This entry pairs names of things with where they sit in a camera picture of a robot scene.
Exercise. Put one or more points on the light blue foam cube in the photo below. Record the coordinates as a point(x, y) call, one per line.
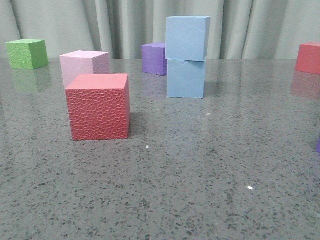
point(186, 79)
point(187, 38)

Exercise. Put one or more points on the red textured foam cube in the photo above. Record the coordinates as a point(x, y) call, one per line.
point(99, 106)

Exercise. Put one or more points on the purple foam cube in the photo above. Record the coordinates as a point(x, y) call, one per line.
point(153, 58)

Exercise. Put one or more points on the pink foam cube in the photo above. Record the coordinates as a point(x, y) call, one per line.
point(83, 62)

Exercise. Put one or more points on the grey-green curtain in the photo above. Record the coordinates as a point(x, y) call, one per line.
point(239, 29)

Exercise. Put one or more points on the green foam cube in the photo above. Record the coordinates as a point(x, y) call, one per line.
point(27, 54)

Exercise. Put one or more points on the red foam cube far right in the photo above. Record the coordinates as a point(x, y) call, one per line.
point(308, 59)

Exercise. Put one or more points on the purple cube at right edge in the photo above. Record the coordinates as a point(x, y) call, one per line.
point(318, 146)

